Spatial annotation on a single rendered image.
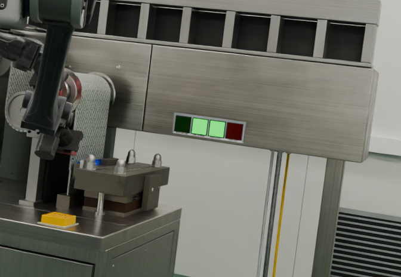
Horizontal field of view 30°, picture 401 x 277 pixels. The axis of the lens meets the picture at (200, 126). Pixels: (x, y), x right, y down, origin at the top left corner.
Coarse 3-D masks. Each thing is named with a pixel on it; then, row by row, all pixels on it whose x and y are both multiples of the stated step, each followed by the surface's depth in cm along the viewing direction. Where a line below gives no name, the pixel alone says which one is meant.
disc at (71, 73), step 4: (64, 68) 228; (68, 72) 227; (72, 72) 227; (72, 76) 227; (76, 76) 227; (76, 80) 227; (76, 84) 227; (80, 84) 226; (76, 88) 227; (80, 88) 226; (80, 92) 226; (76, 96) 227; (80, 96) 226; (76, 100) 227; (80, 100) 227; (76, 104) 227
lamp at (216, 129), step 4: (212, 124) 248; (216, 124) 248; (220, 124) 247; (224, 124) 247; (212, 128) 248; (216, 128) 248; (220, 128) 247; (212, 132) 248; (216, 132) 248; (220, 132) 247; (216, 136) 248; (220, 136) 247
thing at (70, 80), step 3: (69, 78) 227; (66, 81) 227; (69, 81) 227; (72, 81) 226; (69, 84) 227; (72, 84) 226; (75, 84) 227; (72, 87) 226; (75, 87) 226; (72, 90) 227; (75, 90) 226; (72, 93) 227; (75, 93) 226; (69, 96) 227; (72, 96) 227; (75, 96) 226; (69, 99) 227; (72, 99) 227; (69, 102) 227; (72, 102) 227
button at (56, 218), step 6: (42, 216) 201; (48, 216) 201; (54, 216) 201; (60, 216) 202; (66, 216) 203; (72, 216) 204; (42, 222) 201; (48, 222) 201; (54, 222) 200; (60, 222) 200; (66, 222) 200; (72, 222) 204
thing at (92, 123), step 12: (84, 120) 233; (96, 120) 242; (84, 132) 234; (96, 132) 243; (84, 144) 235; (96, 144) 244; (72, 156) 228; (84, 156) 237; (96, 156) 245; (72, 168) 230
